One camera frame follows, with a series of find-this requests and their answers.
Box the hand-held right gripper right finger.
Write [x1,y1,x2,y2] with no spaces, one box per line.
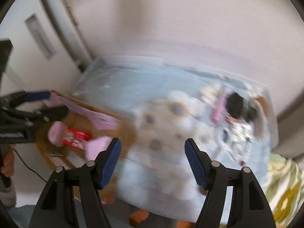
[185,138,277,228]

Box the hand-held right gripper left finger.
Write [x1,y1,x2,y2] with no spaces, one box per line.
[28,138,122,228]

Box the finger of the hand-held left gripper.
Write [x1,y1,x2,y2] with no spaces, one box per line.
[2,90,52,108]
[7,105,70,127]

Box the pink sock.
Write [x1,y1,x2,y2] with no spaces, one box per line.
[84,136,112,162]
[47,121,66,148]

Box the cardboard box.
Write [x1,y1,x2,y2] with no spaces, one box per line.
[36,90,137,206]

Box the red pen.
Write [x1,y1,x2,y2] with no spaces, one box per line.
[62,128,93,150]

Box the white cable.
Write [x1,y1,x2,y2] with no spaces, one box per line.
[215,128,251,167]

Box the white printed packet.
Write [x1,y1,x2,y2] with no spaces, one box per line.
[229,121,253,144]

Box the white tube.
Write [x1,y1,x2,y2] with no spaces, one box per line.
[211,88,227,124]

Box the large black item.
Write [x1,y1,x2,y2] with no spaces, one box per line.
[227,93,245,119]

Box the person's left forearm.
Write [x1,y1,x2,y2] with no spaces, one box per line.
[0,144,17,208]

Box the white sliding door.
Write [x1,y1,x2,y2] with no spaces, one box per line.
[0,0,92,101]

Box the pink printed sheet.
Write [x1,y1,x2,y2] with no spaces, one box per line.
[49,93,120,131]

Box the orange object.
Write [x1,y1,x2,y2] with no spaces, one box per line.
[129,210,150,226]

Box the light blue floral blanket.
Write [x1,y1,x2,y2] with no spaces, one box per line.
[71,56,279,222]

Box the small black item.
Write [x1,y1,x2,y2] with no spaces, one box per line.
[246,107,260,124]

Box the brown item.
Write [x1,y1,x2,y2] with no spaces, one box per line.
[253,94,268,139]

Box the green floral cloth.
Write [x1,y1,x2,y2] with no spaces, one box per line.
[262,153,304,224]

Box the black cable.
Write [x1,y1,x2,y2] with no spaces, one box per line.
[12,148,49,184]

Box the recessed door handle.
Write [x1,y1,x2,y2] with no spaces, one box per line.
[24,13,57,60]

